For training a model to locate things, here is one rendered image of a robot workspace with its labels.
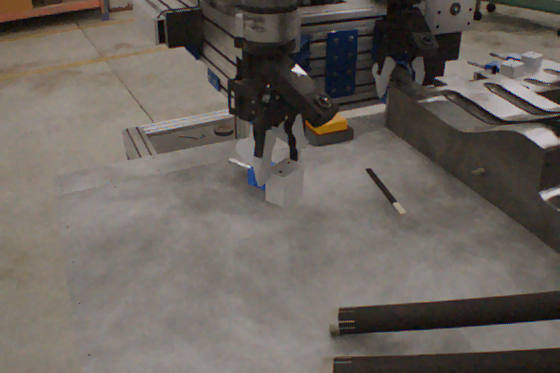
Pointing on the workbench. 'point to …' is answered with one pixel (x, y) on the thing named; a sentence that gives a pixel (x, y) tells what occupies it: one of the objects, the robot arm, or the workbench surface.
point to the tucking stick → (386, 191)
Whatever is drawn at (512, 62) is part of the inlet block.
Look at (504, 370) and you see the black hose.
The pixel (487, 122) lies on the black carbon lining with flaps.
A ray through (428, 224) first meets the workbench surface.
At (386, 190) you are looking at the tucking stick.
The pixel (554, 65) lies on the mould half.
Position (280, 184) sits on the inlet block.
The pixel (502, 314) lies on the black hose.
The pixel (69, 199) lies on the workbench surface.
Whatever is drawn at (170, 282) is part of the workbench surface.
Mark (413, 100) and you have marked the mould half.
